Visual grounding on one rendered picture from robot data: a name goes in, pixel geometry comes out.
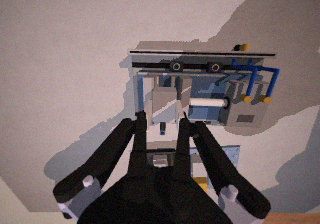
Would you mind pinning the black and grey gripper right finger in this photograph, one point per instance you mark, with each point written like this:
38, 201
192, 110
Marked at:
237, 197

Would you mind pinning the orange-yellow block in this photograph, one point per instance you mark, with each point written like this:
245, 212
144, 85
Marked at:
201, 181

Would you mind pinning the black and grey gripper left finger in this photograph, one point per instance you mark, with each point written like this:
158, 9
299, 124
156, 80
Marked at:
80, 188

